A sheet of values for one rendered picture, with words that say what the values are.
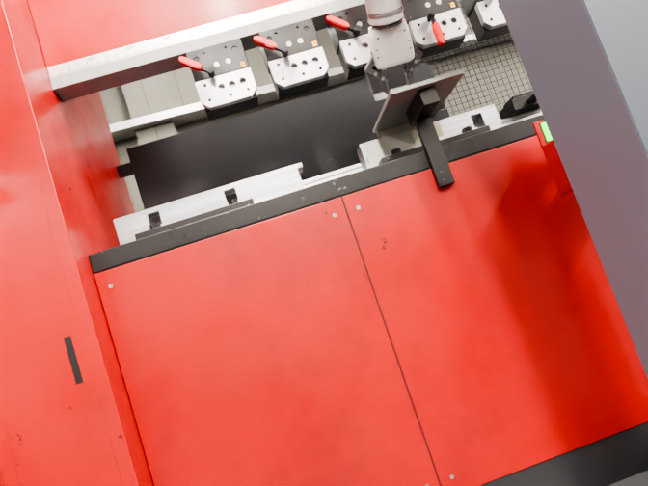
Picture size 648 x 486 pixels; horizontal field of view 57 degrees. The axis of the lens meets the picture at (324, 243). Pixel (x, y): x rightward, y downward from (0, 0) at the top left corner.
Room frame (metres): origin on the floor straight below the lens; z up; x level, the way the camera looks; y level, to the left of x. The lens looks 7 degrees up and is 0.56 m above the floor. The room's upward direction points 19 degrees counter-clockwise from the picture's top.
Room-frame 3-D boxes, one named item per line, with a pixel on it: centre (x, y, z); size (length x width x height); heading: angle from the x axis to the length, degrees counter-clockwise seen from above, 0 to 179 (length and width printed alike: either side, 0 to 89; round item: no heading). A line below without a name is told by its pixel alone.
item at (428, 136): (1.40, -0.33, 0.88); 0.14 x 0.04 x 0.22; 6
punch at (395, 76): (1.58, -0.31, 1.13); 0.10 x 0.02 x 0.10; 96
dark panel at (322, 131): (2.06, -0.02, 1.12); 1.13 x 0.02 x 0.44; 96
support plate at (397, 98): (1.44, -0.32, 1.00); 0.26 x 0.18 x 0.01; 6
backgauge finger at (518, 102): (1.79, -0.75, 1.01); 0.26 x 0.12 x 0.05; 6
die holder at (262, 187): (1.52, 0.24, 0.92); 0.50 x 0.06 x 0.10; 96
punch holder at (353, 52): (1.58, -0.28, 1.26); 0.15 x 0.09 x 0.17; 96
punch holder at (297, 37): (1.56, -0.08, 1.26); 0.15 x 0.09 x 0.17; 96
